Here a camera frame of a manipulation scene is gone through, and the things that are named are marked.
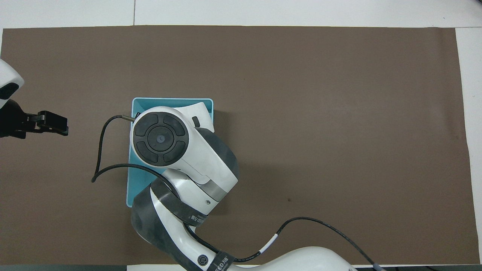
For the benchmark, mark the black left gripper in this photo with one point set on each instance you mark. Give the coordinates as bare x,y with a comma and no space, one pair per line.
15,122

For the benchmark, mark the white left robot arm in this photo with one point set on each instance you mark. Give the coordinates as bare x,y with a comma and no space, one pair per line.
7,81

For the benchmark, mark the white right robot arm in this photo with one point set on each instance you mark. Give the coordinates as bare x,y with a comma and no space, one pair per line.
203,158

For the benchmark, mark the brown table mat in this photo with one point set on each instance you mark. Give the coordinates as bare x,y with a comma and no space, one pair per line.
320,113

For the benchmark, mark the light blue storage box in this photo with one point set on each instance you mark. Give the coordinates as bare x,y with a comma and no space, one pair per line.
169,102

